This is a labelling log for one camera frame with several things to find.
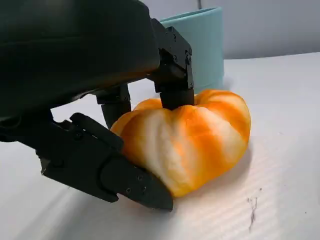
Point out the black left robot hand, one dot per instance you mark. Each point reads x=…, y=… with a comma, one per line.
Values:
x=62, y=50

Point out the orange and white bread roll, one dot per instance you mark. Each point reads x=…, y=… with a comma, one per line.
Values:
x=200, y=150

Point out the pale green mug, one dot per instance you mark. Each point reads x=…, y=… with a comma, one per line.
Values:
x=207, y=50

